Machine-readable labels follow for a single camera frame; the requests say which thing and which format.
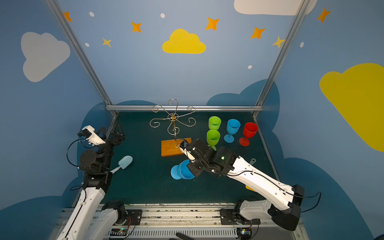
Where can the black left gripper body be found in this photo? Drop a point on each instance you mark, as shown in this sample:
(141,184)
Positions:
(113,139)

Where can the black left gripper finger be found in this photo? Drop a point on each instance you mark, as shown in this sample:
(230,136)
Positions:
(119,133)
(110,132)

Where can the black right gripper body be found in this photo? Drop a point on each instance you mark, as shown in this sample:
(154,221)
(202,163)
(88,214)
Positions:
(195,169)

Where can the blue wine glass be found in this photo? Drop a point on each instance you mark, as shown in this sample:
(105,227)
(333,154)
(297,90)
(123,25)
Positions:
(181,171)
(233,126)

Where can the light green wine glass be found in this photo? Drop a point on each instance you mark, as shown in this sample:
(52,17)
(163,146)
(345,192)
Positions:
(214,123)

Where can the blue wine glass front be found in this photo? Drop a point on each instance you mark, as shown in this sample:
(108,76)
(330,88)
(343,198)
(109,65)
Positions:
(233,126)

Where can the red wine glass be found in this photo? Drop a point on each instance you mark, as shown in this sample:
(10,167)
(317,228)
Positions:
(250,130)

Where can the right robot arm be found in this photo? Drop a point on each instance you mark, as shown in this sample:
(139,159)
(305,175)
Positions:
(282,202)

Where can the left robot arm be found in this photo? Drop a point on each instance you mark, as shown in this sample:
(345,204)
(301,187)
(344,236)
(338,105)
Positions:
(95,162)

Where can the wooden rack base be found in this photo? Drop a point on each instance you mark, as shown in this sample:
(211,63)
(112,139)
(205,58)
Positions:
(170,148)

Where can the light blue spatula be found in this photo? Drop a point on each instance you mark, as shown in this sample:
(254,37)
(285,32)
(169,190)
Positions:
(123,163)

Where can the yellow plastic piece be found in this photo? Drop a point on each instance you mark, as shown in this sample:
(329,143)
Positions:
(247,187)

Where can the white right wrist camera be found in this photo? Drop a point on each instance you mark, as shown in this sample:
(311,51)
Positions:
(183,148)

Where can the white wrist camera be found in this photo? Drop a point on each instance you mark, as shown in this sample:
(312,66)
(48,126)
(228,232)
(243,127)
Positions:
(183,148)
(88,133)

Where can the aluminium frame rail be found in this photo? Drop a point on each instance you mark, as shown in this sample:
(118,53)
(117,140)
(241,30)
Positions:
(150,108)

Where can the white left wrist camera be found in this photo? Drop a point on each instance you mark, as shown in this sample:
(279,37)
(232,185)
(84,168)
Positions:
(88,133)

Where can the gold wire glass rack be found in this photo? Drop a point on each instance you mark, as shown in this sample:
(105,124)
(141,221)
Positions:
(173,117)

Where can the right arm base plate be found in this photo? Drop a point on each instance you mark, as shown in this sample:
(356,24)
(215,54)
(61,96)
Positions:
(231,217)

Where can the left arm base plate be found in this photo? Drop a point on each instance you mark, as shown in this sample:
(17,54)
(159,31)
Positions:
(129,217)

